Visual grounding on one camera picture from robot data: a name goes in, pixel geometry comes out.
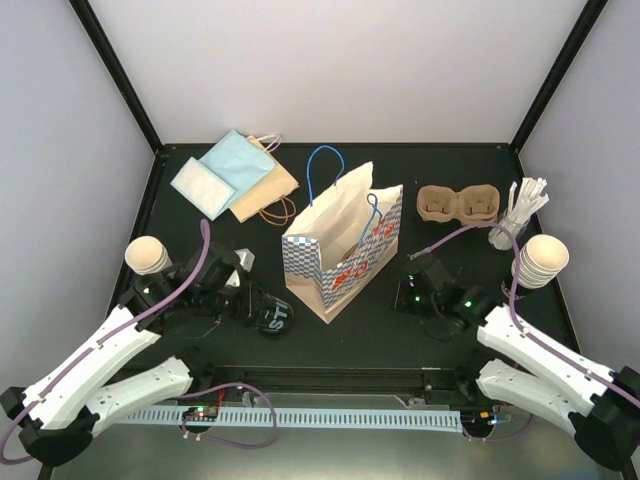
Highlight blue slotted cable duct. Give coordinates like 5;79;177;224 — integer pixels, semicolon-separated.
121;405;462;433

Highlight glass of wrapped straws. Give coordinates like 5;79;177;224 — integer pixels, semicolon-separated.
488;177;549;251

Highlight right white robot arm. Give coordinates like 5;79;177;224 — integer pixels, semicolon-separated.
393;255;639;471

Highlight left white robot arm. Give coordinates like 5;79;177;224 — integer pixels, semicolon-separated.
1;245;293;467

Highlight right circuit board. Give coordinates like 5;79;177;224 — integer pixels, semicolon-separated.
460;410;513;427

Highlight white napkin pack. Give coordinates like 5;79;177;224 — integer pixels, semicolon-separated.
170;158;235;221

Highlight left circuit board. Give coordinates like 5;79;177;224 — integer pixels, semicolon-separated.
182;406;219;422

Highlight paper cup stack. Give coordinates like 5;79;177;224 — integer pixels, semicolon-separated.
124;236;172;276
512;234;570;289

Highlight brown pulp cup carrier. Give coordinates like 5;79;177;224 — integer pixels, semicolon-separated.
416;184;500;226

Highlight black printed coffee cup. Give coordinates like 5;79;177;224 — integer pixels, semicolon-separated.
256;296;294;338

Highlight brown kraft paper bag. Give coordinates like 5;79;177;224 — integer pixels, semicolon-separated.
231;134;299;226

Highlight left paper cup stack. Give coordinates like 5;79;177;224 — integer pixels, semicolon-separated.
124;236;172;276

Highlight light blue paper bag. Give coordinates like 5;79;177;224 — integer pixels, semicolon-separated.
199;130;275;219

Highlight right paper cup stack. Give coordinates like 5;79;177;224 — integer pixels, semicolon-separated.
512;234;570;289

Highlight checkered pastry paper bag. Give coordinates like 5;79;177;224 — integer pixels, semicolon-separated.
281;145;404;324

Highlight circuit board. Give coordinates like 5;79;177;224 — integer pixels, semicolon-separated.
460;410;513;427
182;406;219;422

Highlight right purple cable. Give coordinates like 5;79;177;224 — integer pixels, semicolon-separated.
409;223;640;401

